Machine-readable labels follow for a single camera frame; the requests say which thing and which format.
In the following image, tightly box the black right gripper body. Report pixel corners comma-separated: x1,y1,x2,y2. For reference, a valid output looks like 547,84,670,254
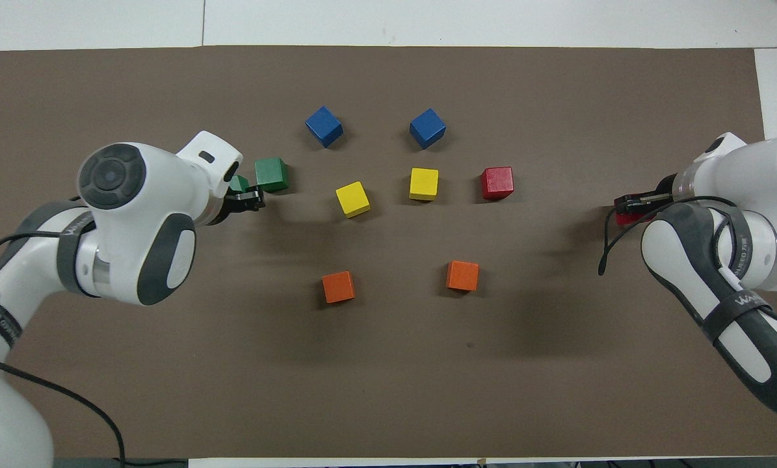
658,172,683,212

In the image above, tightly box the brown table mat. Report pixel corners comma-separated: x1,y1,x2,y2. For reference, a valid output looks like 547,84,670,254
0,44,777,459

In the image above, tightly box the yellow wooden cube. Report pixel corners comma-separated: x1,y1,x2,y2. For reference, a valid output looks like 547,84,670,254
409,168,440,202
335,181,371,218

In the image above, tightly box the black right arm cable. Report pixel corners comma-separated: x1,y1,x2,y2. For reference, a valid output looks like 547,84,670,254
597,195,753,276

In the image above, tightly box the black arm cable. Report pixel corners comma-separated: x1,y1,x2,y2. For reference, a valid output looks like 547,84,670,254
597,195,753,276
0,214,129,468

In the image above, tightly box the red wooden cube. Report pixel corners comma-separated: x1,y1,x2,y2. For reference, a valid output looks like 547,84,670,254
614,194,654,227
481,166,515,200

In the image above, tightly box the blue wooden cube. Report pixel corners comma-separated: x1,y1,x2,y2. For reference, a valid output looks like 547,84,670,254
305,105,345,148
409,107,447,150

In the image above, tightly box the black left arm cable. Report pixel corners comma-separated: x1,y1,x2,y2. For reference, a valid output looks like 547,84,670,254
0,214,129,468

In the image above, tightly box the orange wooden cube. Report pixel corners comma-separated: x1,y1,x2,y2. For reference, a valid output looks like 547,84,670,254
446,260,480,293
322,270,356,304

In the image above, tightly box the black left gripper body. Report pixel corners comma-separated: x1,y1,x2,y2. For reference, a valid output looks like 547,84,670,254
206,192,248,226

